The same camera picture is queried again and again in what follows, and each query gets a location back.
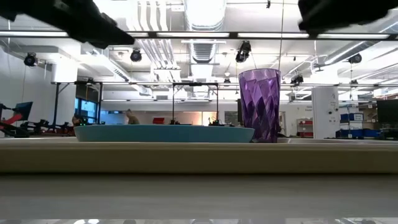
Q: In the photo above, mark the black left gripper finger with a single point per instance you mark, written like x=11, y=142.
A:
x=119, y=33
x=105, y=42

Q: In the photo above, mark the teal blue plate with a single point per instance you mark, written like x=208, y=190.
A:
x=161, y=133

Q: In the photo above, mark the purple faceted plastic cup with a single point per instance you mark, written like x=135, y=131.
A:
x=259, y=105

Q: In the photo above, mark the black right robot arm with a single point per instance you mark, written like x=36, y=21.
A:
x=382, y=9

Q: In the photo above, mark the background black robot arm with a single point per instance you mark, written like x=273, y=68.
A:
x=43, y=127

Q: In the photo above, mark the beige plastic tray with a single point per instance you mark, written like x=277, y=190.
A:
x=199, y=157

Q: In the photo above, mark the person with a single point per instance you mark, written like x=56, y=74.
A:
x=76, y=120
x=132, y=118

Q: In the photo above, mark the red box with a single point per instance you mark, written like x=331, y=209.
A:
x=158, y=120

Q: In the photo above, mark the white pillar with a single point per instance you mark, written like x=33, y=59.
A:
x=325, y=112

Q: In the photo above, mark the blue storage bins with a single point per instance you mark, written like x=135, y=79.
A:
x=351, y=117

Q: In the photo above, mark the tilted dark monitor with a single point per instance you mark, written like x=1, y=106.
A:
x=23, y=110

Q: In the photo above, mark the black computer monitor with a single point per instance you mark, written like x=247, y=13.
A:
x=388, y=111
x=239, y=110

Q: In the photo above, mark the shelf with red bins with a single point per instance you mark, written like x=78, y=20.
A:
x=304, y=127

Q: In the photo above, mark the row of blue bins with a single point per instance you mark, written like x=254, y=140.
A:
x=357, y=133

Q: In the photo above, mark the black metal rig frame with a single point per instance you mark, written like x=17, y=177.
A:
x=195, y=83
x=87, y=93

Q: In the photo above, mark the black overhead frame bar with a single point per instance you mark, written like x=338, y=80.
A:
x=248, y=35

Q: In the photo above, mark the silver ventilation duct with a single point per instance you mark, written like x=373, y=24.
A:
x=203, y=15

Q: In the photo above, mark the black overhead camera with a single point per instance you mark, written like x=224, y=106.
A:
x=243, y=51

